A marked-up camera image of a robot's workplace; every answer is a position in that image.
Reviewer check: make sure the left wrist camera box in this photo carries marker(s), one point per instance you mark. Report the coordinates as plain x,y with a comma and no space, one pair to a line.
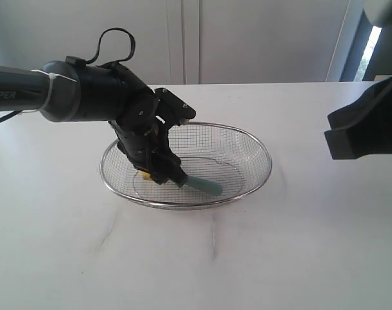
172,110

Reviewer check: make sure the metal wire mesh basket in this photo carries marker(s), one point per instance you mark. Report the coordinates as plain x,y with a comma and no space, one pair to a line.
223,154

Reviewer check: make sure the white cable tie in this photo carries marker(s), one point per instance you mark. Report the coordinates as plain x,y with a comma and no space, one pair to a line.
51,77

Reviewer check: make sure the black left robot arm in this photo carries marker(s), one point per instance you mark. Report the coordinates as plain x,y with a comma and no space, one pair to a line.
73,91

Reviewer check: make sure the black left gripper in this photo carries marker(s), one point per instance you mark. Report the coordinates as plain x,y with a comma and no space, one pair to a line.
150,152

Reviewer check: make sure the teal handled vegetable peeler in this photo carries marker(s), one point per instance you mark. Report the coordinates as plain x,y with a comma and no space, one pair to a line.
208,187

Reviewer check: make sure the yellow lemon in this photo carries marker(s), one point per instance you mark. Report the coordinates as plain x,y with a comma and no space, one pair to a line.
145,175

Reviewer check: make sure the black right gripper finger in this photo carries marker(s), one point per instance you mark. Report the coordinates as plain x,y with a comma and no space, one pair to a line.
354,135
372,109

